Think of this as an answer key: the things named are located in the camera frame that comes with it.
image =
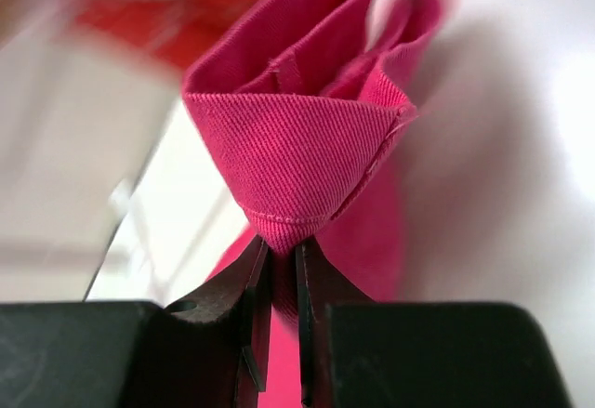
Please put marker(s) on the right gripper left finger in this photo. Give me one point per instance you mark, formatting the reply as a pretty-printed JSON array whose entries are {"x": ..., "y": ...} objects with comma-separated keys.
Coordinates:
[{"x": 232, "y": 312}]

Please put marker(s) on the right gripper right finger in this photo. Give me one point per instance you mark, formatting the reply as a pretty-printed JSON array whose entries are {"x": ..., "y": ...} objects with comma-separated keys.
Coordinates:
[{"x": 319, "y": 287}]

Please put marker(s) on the magenta pink trousers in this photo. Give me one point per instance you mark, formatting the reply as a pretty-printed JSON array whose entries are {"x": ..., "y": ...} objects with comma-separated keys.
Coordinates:
[{"x": 301, "y": 114}]

